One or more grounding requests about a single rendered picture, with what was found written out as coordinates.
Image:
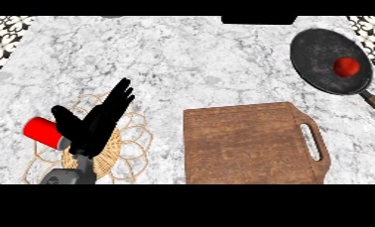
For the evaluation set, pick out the woven beige placemat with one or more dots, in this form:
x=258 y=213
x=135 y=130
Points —
x=125 y=145

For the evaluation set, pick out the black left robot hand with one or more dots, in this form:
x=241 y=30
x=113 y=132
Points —
x=98 y=122

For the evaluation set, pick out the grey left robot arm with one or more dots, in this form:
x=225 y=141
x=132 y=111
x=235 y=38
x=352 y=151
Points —
x=73 y=173

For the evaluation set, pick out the red can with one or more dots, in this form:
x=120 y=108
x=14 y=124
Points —
x=42 y=132

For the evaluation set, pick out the red tomato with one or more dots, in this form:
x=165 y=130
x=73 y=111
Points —
x=346 y=67

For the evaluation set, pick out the black frying pan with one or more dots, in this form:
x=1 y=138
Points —
x=322 y=62

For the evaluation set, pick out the brown wooden cutting board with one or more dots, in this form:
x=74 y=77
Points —
x=244 y=145

